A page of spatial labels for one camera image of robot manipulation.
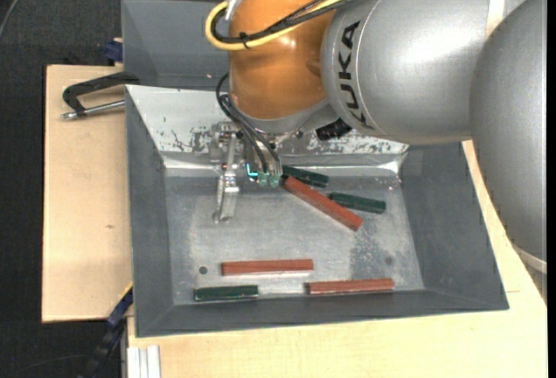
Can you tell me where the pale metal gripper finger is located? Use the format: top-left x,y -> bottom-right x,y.
211,175 -> 229,224
224,174 -> 242,222

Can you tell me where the grey metal bin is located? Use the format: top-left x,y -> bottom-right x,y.
120,0 -> 510,339

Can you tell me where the red-brown flat block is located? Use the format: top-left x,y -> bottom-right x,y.
304,277 -> 396,296
281,175 -> 365,233
220,258 -> 315,278

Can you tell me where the dark green flat block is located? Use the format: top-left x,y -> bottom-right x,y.
328,191 -> 387,215
193,284 -> 261,303
281,165 -> 330,189

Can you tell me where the pale wood flat board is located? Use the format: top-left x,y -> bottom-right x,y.
41,63 -> 134,323

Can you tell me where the black cylinder on white bracket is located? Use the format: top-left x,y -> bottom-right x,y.
299,116 -> 354,143

